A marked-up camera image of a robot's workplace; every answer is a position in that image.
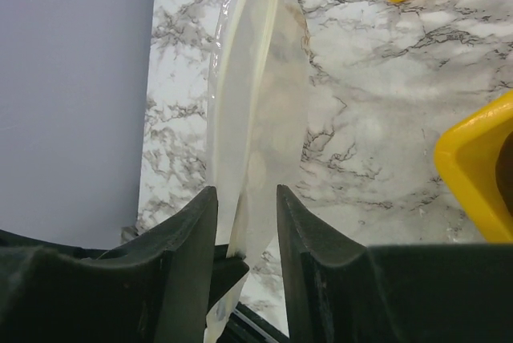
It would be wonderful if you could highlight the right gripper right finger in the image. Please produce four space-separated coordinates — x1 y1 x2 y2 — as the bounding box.
277 185 512 342

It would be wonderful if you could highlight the aluminium frame rail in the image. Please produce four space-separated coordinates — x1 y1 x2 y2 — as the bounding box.
232 302 289 343

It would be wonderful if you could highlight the yellow plastic tray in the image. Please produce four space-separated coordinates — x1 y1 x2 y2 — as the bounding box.
434 91 512 243

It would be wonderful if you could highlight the clear zip top bag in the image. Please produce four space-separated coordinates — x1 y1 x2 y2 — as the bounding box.
203 0 312 343

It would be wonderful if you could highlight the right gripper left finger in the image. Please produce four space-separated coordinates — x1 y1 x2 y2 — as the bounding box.
1 187 248 342

